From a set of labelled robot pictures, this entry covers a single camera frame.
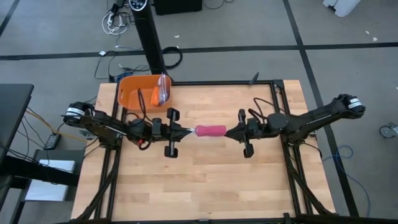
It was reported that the grey caster wheel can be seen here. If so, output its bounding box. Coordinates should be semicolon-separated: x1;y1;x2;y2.
379;122;398;139

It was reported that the yellow cable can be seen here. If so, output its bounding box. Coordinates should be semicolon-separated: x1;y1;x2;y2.
24;108;88;141

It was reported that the pink elastic bandage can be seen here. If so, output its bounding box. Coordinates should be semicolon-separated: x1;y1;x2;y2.
195;124;228;138

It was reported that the black equipment case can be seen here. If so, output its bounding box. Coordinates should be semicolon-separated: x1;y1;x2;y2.
154;0;203;16

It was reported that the black floor cable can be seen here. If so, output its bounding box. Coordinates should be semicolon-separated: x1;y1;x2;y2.
94;51;150;80

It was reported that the black tower fan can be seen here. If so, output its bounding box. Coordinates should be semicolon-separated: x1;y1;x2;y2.
129;0;169;75

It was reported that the blue power strip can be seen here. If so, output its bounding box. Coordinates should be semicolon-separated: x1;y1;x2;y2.
115;72;134;83

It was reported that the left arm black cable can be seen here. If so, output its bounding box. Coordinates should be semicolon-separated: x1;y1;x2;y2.
126;88;149;125

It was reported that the black desk beam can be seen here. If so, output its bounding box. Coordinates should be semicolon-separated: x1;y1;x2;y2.
0;154;80;187

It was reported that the white power strip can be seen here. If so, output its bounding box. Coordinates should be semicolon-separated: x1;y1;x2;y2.
101;11;129;35

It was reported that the orange plastic bin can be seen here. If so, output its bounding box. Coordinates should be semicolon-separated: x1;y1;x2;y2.
117;73;173;113

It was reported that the black power adapter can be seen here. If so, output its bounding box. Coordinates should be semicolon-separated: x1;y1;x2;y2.
43;133;62;151

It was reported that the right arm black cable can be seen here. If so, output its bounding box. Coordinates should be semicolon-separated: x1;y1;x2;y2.
248;97;282;125

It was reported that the black coiled cable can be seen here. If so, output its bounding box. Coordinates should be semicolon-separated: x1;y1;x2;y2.
161;45;183;70

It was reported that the orange bandage roll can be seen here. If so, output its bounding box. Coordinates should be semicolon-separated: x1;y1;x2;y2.
150;86;160;108

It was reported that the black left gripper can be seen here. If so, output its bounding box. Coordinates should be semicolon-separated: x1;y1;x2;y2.
151;107;195;159

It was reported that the black desk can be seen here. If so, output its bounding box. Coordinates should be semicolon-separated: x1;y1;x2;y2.
0;83;35;156

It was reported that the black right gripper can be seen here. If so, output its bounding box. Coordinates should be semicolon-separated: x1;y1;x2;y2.
225;108;269;159

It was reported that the blue floor cable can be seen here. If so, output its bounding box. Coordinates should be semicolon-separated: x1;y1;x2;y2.
322;144;373;217

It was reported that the black clamp lever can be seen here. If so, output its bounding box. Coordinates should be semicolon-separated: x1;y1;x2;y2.
248;71;261;85

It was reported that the black aluminium table frame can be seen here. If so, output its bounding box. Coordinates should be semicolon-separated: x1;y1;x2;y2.
58;79;398;224

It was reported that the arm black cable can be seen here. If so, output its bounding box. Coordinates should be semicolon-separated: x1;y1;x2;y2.
248;97;282;125
126;88;149;125

